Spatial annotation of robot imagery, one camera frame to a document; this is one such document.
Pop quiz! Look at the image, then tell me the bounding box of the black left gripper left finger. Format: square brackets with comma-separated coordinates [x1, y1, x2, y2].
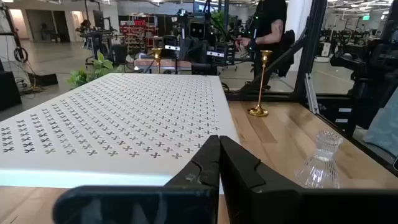
[52, 134, 221, 224]

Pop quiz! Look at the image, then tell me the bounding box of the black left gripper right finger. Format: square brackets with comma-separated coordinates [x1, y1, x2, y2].
[219, 135, 398, 224]

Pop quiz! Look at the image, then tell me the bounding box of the clear ribbed glass candle holder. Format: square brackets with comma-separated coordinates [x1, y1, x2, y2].
[294, 130, 345, 190]

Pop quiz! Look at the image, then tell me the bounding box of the tall brass candlestick holder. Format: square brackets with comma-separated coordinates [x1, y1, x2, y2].
[248, 49, 273, 118]
[151, 47, 164, 75]

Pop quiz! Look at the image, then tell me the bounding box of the white perforated metal shelf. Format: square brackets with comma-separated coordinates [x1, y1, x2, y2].
[0, 73, 240, 189]

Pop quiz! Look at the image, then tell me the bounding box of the wooden neighbouring table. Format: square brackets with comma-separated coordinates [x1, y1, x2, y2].
[133, 58, 192, 75]

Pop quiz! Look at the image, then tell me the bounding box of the pale blue padded object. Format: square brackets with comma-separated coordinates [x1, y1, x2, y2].
[363, 88, 398, 158]

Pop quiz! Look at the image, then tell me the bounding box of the green potted plant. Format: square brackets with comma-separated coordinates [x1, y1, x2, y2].
[67, 51, 125, 88]

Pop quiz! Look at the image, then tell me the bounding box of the red parts rack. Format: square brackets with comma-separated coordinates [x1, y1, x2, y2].
[119, 14, 164, 54]

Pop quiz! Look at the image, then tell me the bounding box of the person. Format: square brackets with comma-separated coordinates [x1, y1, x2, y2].
[234, 0, 296, 91]

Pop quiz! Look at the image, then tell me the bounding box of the black neighbouring robot station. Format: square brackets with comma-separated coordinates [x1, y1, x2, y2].
[329, 39, 398, 131]

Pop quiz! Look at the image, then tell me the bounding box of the black floor case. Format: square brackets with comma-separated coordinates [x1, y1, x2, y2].
[0, 70, 22, 111]

